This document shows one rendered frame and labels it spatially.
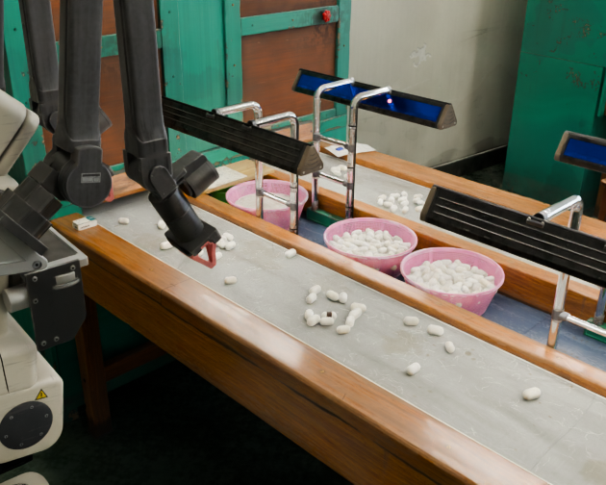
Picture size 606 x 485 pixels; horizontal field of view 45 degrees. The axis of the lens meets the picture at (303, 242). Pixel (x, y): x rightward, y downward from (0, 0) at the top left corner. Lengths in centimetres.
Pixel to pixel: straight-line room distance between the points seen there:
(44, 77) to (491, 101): 370
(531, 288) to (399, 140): 247
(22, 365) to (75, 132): 49
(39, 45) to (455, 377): 109
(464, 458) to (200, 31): 163
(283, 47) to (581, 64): 206
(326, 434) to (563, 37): 323
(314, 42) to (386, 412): 173
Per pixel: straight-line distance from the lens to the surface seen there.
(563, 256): 139
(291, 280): 191
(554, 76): 442
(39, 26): 161
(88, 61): 118
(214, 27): 251
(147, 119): 124
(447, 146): 471
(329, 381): 150
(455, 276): 197
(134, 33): 121
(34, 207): 119
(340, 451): 152
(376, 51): 406
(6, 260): 122
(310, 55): 283
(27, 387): 150
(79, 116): 119
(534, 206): 243
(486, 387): 158
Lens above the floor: 165
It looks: 26 degrees down
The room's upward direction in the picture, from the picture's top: 1 degrees clockwise
